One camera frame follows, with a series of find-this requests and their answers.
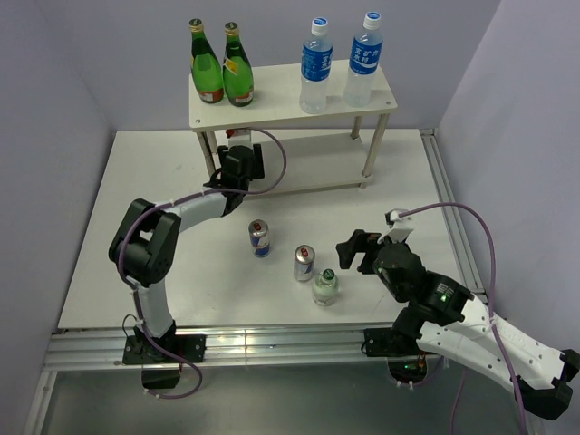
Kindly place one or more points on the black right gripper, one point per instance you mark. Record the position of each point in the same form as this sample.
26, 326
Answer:
362, 241

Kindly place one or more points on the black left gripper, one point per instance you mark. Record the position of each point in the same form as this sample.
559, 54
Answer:
256, 169

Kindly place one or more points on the clear chang bottle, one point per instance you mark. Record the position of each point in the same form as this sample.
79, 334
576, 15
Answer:
325, 287

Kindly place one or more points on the red bull can front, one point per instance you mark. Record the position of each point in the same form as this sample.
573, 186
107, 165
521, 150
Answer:
304, 258

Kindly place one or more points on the red bull can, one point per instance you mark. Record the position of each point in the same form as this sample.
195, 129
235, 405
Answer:
304, 258
259, 237

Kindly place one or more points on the small pocari sweat bottle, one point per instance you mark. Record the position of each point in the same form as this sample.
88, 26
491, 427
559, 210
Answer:
316, 65

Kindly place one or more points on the large pocari sweat bottle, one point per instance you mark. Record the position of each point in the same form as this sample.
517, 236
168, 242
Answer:
364, 61

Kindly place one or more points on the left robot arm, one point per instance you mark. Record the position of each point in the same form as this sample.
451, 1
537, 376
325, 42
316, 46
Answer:
143, 249

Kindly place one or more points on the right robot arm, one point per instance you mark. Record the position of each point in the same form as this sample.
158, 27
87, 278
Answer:
442, 316

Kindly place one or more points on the white two-tier shelf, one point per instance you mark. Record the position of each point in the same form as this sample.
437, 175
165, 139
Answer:
334, 149

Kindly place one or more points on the green glass bottle right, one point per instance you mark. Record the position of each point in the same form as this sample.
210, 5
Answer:
237, 72

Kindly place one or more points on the green glass bottle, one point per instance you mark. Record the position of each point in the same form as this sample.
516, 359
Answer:
237, 72
205, 68

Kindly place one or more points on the red bull can rear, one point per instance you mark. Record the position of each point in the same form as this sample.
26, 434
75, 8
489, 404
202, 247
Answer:
259, 237

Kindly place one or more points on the green glass bottle left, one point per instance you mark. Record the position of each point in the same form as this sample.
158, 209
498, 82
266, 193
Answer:
205, 68

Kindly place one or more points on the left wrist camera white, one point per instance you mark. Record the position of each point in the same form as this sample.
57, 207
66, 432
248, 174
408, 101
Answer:
239, 137

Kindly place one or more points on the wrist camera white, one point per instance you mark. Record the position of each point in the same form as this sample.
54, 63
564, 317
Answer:
239, 137
399, 227

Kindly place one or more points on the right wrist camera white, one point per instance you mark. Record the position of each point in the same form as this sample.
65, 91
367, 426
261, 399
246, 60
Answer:
399, 227

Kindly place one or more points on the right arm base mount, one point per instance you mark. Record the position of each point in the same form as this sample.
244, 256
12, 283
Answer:
408, 366

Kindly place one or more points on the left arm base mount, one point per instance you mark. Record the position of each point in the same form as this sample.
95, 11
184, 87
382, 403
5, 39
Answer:
163, 362

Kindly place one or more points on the aluminium rail frame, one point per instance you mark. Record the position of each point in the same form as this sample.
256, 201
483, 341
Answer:
249, 307

